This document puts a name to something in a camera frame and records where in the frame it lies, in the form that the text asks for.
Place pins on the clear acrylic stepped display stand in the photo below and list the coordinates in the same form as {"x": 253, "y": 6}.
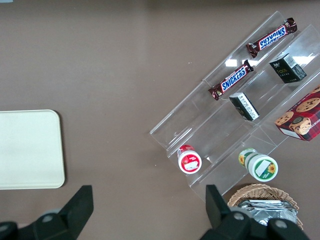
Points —
{"x": 220, "y": 125}

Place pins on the green white sunflower cup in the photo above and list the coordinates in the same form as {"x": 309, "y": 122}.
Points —
{"x": 260, "y": 166}

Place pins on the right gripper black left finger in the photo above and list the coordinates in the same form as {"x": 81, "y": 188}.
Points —
{"x": 75, "y": 212}

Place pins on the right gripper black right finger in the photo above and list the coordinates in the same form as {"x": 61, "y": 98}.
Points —
{"x": 220, "y": 215}

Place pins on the small black carton box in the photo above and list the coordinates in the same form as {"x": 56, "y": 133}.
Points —
{"x": 245, "y": 106}
{"x": 287, "y": 68}

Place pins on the Snickers chocolate bar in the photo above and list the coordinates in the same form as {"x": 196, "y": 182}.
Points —
{"x": 272, "y": 37}
{"x": 232, "y": 80}

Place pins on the red white yogurt cup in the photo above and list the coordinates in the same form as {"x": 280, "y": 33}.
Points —
{"x": 188, "y": 160}

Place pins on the red chocolate chip cookie box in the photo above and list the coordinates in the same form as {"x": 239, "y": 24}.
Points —
{"x": 302, "y": 115}

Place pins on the light tan wicker basket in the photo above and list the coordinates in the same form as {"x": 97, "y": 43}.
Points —
{"x": 260, "y": 192}

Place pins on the cream rectangular plastic tray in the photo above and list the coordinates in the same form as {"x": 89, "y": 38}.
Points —
{"x": 27, "y": 150}

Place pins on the silver foil snack packet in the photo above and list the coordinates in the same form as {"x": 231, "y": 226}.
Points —
{"x": 265, "y": 212}

